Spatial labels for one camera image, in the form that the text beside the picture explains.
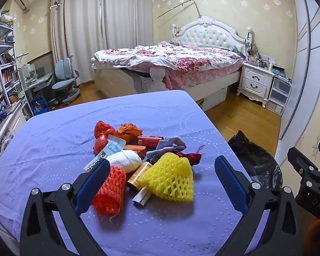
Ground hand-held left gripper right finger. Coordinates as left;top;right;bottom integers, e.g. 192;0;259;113
214;155;303;256

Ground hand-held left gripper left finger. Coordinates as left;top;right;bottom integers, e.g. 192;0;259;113
20;159;111;256

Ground black trash bag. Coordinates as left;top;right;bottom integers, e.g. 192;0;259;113
227;130;283;192

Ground teal and white tube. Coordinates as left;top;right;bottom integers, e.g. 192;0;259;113
83;135;126;172

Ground brown bottle with yellow label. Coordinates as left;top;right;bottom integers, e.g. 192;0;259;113
127;155;160;192

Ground yellow foam fruit net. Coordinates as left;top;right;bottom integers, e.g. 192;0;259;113
138;153;195;202

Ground orange-red foam fruit net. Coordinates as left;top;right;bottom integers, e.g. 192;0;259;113
91;166;127;216

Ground white foam wrap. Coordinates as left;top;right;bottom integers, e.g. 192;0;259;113
106;150;142;174

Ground dark red mesh bag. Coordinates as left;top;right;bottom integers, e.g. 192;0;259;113
176;145;204;166

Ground silver wrapper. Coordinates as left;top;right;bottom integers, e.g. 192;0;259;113
132;187;152;207

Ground folded orange plastic wrapper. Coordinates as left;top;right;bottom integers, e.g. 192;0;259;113
123;144;147;157

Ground red plastic bag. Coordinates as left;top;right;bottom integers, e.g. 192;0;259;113
93;121;116;154

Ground crumpled orange plastic bag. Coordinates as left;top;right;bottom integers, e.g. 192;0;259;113
115;123;143;143

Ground red bottle with black cap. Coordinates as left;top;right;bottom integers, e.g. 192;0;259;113
137;135;166;148

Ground grey crumpled packet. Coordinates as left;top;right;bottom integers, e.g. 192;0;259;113
156;136;188;153

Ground clear plastic drawer unit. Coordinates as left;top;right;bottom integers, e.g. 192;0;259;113
266;76;292;116

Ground white storage box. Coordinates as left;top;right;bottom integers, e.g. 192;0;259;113
201;88;227;112

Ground stack of books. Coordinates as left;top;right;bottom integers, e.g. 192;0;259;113
272;65;292;83

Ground purple quilted bed cover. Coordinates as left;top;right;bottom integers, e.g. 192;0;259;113
0;89;272;256

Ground white wardrobe door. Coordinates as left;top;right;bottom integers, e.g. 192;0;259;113
275;0;320;160

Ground white nightstand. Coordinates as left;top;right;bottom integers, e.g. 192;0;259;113
236;62;276;108

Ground light blue desk chair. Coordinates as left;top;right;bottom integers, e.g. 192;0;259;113
47;56;82;106

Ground white study desk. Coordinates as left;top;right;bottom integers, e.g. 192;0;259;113
17;67;55;104

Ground nightstand clutter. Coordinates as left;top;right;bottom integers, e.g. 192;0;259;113
244;27;276;70

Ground floral quilt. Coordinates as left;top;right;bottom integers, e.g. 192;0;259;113
94;41;244;91

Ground white tufted bed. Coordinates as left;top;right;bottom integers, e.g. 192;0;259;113
92;15;254;112

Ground beige curtain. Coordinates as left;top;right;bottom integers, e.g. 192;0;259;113
101;0;153;52
51;0;104;86

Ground white bookshelf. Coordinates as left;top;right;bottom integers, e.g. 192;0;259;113
0;11;27;118

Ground thin metal rod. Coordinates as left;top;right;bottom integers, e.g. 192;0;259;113
156;0;203;20

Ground white bed rail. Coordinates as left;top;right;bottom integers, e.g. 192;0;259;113
0;107;26;171

